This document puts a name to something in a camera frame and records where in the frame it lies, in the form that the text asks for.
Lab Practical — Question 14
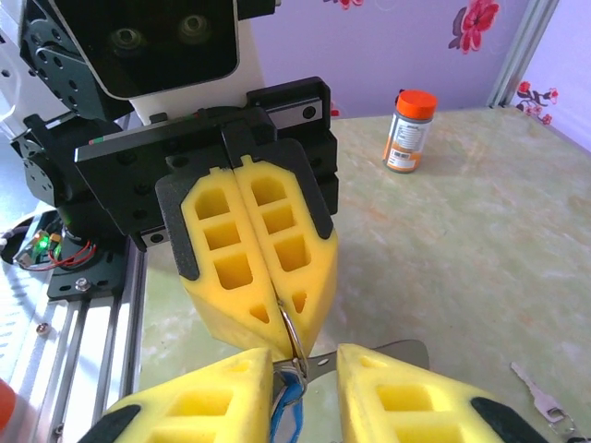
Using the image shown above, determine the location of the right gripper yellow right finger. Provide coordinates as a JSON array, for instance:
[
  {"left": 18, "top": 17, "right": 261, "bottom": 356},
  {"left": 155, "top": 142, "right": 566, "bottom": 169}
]
[{"left": 335, "top": 342, "right": 551, "bottom": 443}]

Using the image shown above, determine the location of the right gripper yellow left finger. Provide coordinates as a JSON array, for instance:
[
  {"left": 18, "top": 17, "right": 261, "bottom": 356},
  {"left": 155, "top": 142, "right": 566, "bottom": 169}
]
[{"left": 77, "top": 346, "right": 274, "bottom": 443}]

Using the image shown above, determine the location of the blue key tag with key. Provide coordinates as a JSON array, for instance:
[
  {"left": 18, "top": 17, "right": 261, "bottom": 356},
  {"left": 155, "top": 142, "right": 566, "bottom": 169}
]
[{"left": 269, "top": 340, "right": 431, "bottom": 443}]

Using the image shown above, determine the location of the orange-capped labelled bottle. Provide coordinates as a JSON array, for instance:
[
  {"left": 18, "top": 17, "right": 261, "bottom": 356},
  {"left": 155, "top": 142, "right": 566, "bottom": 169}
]
[{"left": 381, "top": 89, "right": 439, "bottom": 175}]

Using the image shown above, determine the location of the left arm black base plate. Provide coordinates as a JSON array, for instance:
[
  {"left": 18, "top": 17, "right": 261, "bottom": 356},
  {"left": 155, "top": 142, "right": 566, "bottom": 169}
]
[{"left": 45, "top": 239, "right": 138, "bottom": 302}]

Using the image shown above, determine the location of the aluminium mounting rail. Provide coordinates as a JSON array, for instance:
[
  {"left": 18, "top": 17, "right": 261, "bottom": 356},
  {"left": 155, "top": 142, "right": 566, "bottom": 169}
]
[{"left": 0, "top": 257, "right": 149, "bottom": 443}]

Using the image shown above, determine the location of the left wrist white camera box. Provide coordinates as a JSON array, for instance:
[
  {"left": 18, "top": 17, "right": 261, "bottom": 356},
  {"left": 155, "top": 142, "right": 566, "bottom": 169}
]
[{"left": 49, "top": 0, "right": 283, "bottom": 128}]

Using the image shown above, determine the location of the orange knob on rail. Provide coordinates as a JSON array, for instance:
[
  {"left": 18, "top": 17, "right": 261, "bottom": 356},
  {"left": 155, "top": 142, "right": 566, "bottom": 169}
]
[{"left": 0, "top": 377, "right": 20, "bottom": 443}]

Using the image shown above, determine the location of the aluminium frame post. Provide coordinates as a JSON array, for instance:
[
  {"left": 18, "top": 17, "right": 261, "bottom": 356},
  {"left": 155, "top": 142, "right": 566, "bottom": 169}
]
[{"left": 487, "top": 0, "right": 563, "bottom": 108}]

